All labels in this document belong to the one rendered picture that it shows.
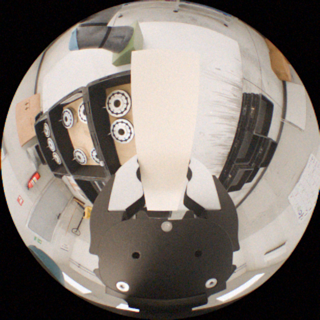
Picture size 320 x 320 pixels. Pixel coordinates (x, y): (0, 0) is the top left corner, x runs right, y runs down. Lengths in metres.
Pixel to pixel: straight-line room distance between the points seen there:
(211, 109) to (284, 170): 2.66
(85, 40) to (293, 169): 3.17
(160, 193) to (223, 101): 0.57
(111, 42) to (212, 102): 0.54
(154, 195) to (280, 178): 2.99
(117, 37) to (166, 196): 0.51
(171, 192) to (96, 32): 0.51
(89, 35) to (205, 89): 0.56
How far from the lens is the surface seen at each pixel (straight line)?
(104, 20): 0.45
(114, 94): 0.39
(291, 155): 2.92
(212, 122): 0.58
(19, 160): 3.18
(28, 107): 3.16
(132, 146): 0.43
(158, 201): 0.17
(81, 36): 0.45
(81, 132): 0.55
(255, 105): 1.09
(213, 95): 0.58
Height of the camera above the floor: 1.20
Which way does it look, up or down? 57 degrees down
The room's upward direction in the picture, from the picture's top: 180 degrees counter-clockwise
